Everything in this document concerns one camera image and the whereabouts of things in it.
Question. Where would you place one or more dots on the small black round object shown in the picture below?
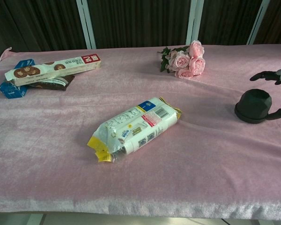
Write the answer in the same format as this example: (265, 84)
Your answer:
(253, 105)

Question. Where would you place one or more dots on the pink rose bouquet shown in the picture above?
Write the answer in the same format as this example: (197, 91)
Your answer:
(187, 62)

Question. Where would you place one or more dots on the white yellow snack bag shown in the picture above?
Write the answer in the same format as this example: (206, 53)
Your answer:
(135, 126)

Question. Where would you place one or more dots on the dark pleated curtain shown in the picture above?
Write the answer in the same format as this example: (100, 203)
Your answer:
(135, 23)

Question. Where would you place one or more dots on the pink plush table cloth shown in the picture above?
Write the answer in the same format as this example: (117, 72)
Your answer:
(61, 131)

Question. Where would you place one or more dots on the brown cookie packet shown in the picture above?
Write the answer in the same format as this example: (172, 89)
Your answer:
(53, 84)

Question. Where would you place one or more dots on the long white cookie box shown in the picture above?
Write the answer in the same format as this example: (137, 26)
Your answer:
(49, 70)

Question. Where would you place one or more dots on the blue cookie box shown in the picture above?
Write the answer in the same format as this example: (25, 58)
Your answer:
(12, 90)

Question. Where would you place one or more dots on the white frame post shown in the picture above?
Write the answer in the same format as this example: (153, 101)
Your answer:
(86, 25)
(257, 23)
(192, 23)

